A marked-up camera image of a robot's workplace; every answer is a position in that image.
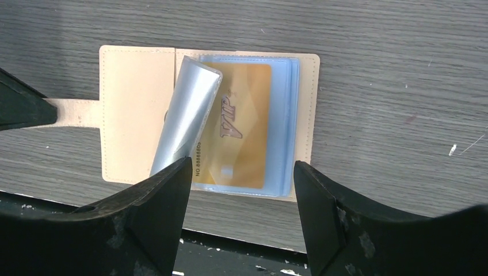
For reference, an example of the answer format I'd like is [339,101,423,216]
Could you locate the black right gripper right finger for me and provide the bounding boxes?
[293,161,487,275]

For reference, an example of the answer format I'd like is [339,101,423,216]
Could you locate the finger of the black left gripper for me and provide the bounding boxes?
[1,69,58,131]

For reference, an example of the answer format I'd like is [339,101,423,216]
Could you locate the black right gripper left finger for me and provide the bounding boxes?
[1,158,192,275]

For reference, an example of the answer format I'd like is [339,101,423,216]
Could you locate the beige leather card holder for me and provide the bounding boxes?
[49,45,320,184]

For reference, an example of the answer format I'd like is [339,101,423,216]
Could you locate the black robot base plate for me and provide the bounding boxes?
[0,190,310,276]

